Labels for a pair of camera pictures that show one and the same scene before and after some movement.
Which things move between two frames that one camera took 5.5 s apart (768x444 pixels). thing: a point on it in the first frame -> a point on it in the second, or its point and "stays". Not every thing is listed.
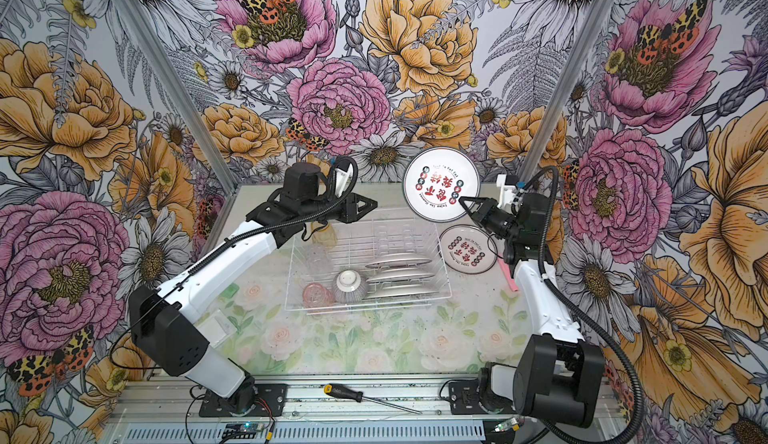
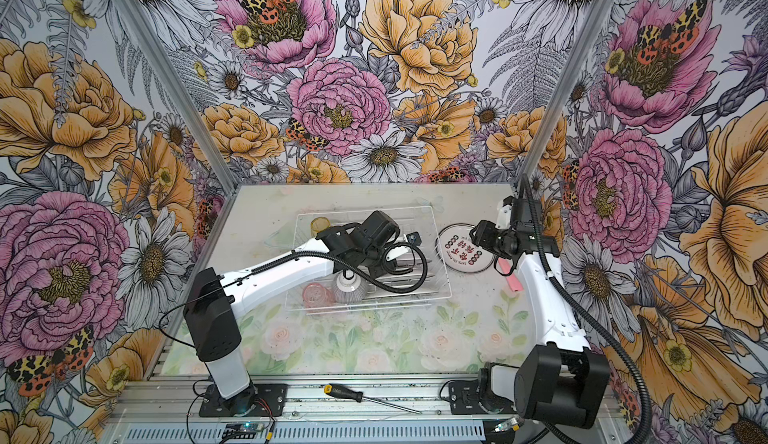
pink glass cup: (316, 296) stays
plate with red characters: (468, 249) stays
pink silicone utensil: (507, 274) stays
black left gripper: (351, 207) -> (376, 270)
